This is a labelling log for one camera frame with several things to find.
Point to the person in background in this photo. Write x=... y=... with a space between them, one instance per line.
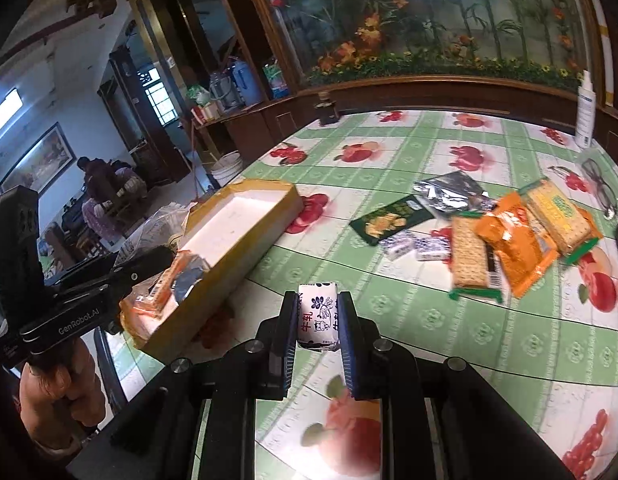
x=108 y=185

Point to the orange panda snack packet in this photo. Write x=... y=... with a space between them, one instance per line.
x=524 y=248

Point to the silver foil snack bag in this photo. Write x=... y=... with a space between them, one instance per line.
x=453 y=193

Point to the dark glass jar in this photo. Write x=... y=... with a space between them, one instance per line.
x=326 y=110

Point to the blue thermos jug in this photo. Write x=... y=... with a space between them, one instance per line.
x=246 y=83

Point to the white spray bottle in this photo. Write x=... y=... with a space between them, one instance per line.
x=586 y=112

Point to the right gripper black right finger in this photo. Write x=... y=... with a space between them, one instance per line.
x=354 y=354

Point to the blue white candy wrapper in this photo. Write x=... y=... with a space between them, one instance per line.
x=398 y=245

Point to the framed wall painting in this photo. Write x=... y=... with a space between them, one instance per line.
x=43 y=163

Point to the black rimmed eyeglasses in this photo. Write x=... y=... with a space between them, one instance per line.
x=605 y=195

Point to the flower bamboo glass panel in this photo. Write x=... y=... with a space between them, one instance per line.
x=332 y=41

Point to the white plastic bucket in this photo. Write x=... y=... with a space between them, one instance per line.
x=227 y=168

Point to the orange snack pack in tray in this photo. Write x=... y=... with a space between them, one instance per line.
x=152 y=296

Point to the clear cracker pack green ends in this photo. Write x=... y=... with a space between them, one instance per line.
x=571 y=228

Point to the green blue bag on cabinet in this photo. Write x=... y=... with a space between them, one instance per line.
x=275 y=78

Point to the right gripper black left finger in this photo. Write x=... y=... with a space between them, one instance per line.
x=282 y=349

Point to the yellow cardboard tray box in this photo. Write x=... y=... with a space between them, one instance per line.
x=231 y=232

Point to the white blue milk candy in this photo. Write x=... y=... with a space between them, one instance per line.
x=317 y=316

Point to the small silver packet in tray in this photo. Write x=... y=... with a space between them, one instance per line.
x=186 y=280

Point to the person's left hand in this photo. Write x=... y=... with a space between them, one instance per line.
x=55 y=403

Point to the dark green cracker packet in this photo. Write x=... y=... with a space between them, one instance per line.
x=384 y=222

